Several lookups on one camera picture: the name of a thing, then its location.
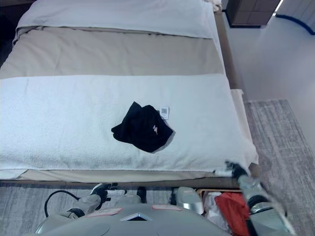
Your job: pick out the silver robot torso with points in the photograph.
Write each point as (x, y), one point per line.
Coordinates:
(137, 225)

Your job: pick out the wooden nightstand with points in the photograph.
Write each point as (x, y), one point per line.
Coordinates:
(251, 12)

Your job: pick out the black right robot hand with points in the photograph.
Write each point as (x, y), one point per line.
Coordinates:
(236, 169)

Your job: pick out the silver robot leg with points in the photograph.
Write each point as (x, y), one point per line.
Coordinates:
(128, 197)
(188, 200)

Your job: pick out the bed with beige sheet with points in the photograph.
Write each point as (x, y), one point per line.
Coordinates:
(231, 61)

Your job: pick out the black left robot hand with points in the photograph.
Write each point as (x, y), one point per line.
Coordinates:
(102, 189)

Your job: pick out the silver left robot leg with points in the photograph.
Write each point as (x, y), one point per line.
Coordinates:
(128, 197)

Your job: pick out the white QR code tag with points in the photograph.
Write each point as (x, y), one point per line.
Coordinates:
(164, 111)

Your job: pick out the black garment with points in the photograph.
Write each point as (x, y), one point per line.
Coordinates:
(142, 130)

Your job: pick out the blue floor strip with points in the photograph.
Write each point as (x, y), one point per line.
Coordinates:
(297, 22)

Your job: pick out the orange cloth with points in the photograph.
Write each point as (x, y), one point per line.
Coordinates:
(232, 209)

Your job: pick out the wicker laundry basket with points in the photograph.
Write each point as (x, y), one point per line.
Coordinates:
(206, 191)

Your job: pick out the cream throw cloth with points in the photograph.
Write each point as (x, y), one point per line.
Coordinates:
(216, 5)

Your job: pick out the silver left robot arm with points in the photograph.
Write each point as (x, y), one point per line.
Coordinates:
(86, 202)

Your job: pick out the silver right robot leg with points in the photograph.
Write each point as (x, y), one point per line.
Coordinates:
(188, 200)

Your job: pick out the white cloth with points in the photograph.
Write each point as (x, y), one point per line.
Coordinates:
(212, 211)

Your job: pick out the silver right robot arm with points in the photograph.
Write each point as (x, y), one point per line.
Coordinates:
(261, 209)

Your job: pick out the grey rug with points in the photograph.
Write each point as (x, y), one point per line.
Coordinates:
(278, 137)

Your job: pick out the white terry blanket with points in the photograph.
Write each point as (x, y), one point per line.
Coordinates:
(61, 123)

